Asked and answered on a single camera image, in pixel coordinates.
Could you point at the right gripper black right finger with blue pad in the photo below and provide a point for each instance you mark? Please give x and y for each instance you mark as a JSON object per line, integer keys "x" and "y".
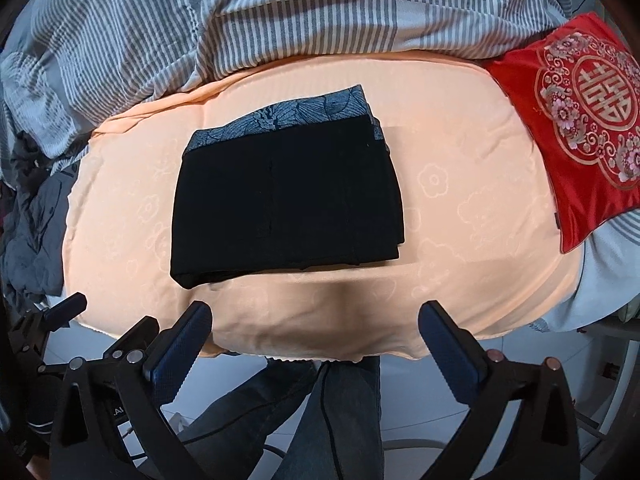
{"x": 543, "y": 441}

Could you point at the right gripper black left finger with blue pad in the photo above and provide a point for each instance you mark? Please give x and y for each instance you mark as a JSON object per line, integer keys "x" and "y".
{"x": 138, "y": 374}

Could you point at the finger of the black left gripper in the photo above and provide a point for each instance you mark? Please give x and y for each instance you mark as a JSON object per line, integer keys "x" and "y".
{"x": 32, "y": 330}

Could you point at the black pants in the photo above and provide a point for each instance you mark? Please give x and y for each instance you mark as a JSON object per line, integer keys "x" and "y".
{"x": 294, "y": 185}

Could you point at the dark grey clothing pile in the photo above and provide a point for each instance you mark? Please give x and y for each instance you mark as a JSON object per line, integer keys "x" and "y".
{"x": 33, "y": 230}

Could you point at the light blue bed sheet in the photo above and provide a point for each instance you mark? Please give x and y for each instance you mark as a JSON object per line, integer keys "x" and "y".
{"x": 608, "y": 279}

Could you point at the peach bed blanket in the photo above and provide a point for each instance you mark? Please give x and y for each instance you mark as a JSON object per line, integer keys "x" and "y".
{"x": 481, "y": 236}

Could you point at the grey striped duvet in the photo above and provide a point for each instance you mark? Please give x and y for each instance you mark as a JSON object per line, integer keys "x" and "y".
{"x": 67, "y": 65}

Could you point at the red embroidered cushion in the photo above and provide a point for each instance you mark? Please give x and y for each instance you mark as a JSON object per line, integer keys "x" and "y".
{"x": 577, "y": 92}

